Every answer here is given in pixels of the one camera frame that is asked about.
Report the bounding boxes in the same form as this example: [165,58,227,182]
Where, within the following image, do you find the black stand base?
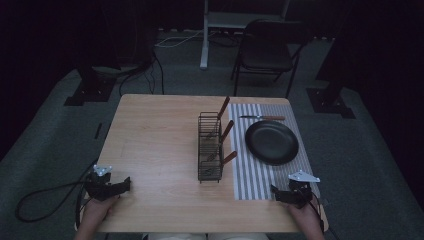
[63,64,118,107]
[305,84,357,120]

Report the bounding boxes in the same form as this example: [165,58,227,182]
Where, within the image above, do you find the wooden-handled knife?
[239,114,287,122]

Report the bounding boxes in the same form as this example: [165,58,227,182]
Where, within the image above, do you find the black round plate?
[244,119,300,167]

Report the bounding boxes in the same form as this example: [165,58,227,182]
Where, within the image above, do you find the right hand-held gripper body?
[287,169,322,210]

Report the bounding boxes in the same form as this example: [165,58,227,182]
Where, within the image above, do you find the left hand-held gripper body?
[84,164,118,202]

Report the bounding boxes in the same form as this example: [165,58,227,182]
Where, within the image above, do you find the black folding chair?
[230,18,312,100]

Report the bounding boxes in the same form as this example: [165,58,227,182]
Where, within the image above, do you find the grey striped placemat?
[228,103,322,201]

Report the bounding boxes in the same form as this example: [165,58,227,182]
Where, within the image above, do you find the black floor cables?
[118,49,166,98]

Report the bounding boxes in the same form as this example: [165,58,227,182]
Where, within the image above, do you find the person's right hand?
[285,197,326,234]

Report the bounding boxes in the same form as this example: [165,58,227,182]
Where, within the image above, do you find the person's left hand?
[79,194,120,232]

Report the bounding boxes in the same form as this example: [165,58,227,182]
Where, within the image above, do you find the white floor cable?
[154,29,205,49]

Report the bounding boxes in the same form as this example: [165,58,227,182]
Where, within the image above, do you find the wooden-handled utensil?
[207,119,235,162]
[204,150,239,175]
[206,95,231,138]

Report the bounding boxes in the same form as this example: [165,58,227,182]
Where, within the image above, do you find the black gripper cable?
[309,196,342,240]
[14,159,101,224]

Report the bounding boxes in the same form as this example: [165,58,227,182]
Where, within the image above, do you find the black wire cutlery rack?
[197,111,225,184]

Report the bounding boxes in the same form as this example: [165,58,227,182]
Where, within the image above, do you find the white metal stand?
[199,0,292,70]

